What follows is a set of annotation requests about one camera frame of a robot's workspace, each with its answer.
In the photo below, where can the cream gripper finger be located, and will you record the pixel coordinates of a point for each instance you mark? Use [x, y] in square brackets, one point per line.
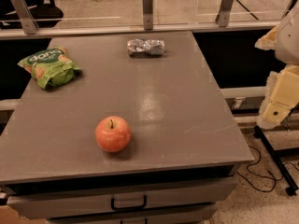
[267, 41]
[281, 96]

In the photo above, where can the crushed silver redbull can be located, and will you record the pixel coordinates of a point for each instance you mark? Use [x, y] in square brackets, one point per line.
[147, 47]

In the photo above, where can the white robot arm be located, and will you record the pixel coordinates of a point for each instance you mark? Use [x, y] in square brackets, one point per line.
[287, 41]

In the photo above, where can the red apple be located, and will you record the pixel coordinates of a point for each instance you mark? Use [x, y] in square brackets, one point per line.
[113, 134]

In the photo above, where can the black stand leg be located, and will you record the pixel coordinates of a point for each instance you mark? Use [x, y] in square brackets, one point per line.
[276, 156]

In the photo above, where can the lower grey drawer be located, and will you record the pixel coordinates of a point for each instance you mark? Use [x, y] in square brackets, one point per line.
[171, 215]

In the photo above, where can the green chip bag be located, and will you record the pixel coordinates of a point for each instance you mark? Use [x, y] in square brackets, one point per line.
[51, 67]

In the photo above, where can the black office chair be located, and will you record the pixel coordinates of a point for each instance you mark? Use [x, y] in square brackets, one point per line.
[44, 12]

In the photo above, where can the grey window rail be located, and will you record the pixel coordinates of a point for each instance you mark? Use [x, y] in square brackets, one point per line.
[12, 34]

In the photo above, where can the right metal railing bracket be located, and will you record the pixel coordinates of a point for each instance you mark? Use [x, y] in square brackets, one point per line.
[223, 16]

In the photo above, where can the metal railing bracket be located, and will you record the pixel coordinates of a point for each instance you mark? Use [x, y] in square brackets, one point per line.
[27, 21]
[147, 6]
[223, 16]

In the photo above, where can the middle metal railing bracket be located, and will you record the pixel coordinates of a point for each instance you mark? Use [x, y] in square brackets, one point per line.
[147, 6]

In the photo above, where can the left metal railing bracket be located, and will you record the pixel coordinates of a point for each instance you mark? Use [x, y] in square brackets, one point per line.
[27, 21]

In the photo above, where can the grey drawer with black handle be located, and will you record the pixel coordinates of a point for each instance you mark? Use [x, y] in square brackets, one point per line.
[127, 198]

